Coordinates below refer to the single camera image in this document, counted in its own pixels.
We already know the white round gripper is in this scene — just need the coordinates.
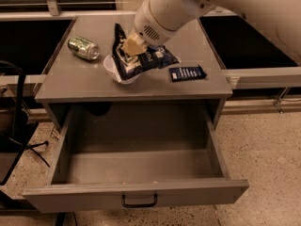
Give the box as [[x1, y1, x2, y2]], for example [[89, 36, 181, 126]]
[[121, 0, 185, 56]]

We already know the blue kettle chip bag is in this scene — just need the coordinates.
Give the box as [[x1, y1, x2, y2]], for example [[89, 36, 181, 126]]
[[112, 24, 180, 80]]

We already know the white ceramic bowl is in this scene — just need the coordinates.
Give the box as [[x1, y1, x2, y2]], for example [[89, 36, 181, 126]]
[[103, 55, 139, 85]]

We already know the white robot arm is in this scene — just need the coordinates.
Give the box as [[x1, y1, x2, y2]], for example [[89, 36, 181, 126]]
[[122, 0, 301, 63]]

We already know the grey cabinet with counter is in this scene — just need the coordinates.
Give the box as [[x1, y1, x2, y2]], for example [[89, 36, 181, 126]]
[[33, 14, 233, 134]]

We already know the open grey top drawer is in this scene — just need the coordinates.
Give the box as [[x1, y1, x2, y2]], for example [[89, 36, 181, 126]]
[[23, 101, 248, 213]]

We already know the dark blue snack bar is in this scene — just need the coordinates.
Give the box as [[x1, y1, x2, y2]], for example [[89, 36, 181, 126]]
[[168, 65, 207, 82]]

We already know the green soda can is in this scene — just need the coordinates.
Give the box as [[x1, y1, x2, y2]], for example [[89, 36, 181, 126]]
[[67, 36, 100, 61]]

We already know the metal window railing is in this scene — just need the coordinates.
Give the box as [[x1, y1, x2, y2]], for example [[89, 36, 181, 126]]
[[0, 0, 301, 22]]

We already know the black cable on floor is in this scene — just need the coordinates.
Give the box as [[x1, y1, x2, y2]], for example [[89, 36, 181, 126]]
[[0, 137, 51, 186]]

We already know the black drawer handle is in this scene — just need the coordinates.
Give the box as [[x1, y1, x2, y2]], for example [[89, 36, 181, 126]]
[[121, 194, 158, 209]]

